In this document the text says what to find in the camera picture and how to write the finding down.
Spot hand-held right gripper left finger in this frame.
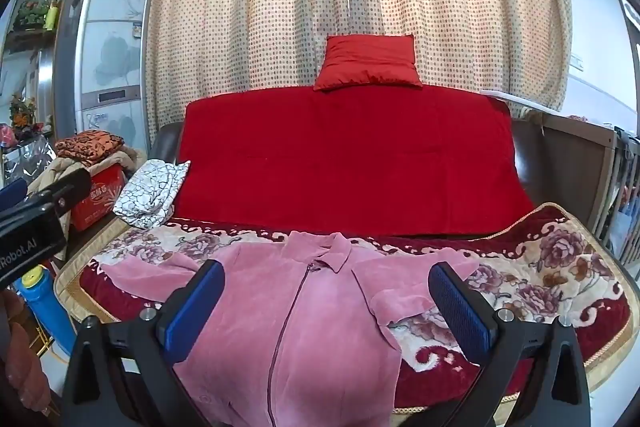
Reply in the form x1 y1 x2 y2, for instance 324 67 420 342
62 259 226 427

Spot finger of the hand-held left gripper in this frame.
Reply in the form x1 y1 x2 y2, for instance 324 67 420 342
0 178 28 209
0 167 93 223

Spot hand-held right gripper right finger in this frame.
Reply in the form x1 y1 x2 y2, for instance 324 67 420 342
427 262 593 427

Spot pink zip jacket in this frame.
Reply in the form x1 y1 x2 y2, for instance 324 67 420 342
102 231 478 427

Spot person's left hand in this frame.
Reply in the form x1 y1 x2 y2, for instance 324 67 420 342
0 292 51 413

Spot beige coat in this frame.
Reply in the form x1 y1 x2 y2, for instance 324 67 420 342
27 147 148 260

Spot red cardboard box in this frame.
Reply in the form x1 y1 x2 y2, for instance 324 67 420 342
70 164 127 232

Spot orange patterned folded cloth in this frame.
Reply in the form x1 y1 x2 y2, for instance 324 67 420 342
54 130 126 168

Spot blue bottle with yellow cap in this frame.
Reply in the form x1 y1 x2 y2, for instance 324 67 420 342
14 264 76 355

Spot orange flower bouquet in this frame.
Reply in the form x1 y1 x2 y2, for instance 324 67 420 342
9 93 40 130

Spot white black patterned cloth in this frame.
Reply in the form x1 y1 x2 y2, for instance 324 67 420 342
112 160 192 229

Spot floral plush blanket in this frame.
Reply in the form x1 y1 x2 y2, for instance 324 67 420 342
54 203 633 427

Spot silver refrigerator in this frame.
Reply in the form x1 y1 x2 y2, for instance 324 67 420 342
52 0 153 153

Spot dark brown sofa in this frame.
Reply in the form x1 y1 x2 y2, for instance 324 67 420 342
147 117 548 213

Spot green potted plants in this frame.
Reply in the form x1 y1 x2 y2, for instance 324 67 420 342
12 0 62 31

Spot red sofa cover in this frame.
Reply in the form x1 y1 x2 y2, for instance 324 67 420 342
172 84 537 238

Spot white board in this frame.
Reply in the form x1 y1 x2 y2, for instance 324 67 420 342
480 88 563 113

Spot red pillow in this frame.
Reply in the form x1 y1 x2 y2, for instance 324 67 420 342
314 34 422 92

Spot beige dotted curtain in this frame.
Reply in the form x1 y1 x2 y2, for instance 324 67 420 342
127 0 573 138

